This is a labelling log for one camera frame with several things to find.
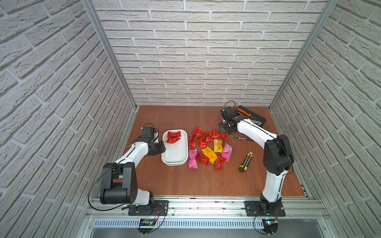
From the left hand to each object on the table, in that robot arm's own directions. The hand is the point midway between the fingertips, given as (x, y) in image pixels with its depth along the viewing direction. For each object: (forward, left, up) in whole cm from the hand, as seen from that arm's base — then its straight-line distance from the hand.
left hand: (164, 146), depth 91 cm
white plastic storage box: (+4, -7, -2) cm, 9 cm away
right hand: (+12, -40, +4) cm, 42 cm away
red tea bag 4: (+9, -5, -3) cm, 11 cm away
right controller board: (-41, -56, -5) cm, 69 cm away
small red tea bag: (-8, -24, -2) cm, 26 cm away
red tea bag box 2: (-8, -35, -3) cm, 36 cm away
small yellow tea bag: (-5, -29, -2) cm, 29 cm away
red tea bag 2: (+13, -21, -2) cm, 25 cm away
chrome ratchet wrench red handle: (+8, -49, -4) cm, 50 cm away
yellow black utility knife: (-12, -49, -3) cm, 51 cm away
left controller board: (-39, +6, -9) cm, 40 cm away
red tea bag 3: (+10, -28, -3) cm, 30 cm away
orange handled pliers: (+24, -59, +2) cm, 64 cm away
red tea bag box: (+5, -24, -3) cm, 25 cm away
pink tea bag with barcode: (-3, -40, -3) cm, 40 cm away
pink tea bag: (-10, -18, -1) cm, 21 cm away
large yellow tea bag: (+2, -34, -2) cm, 35 cm away
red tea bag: (+4, -17, -3) cm, 18 cm away
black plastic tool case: (+25, -66, +1) cm, 71 cm away
